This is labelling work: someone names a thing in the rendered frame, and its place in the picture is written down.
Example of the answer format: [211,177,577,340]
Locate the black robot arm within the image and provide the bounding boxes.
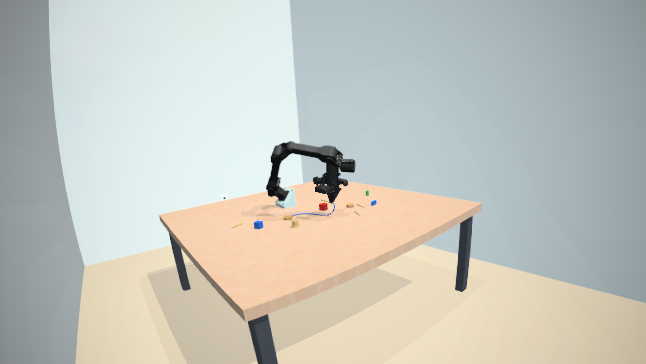
[266,141,356,201]

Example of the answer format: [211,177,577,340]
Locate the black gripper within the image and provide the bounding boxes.
[315,171,348,204]

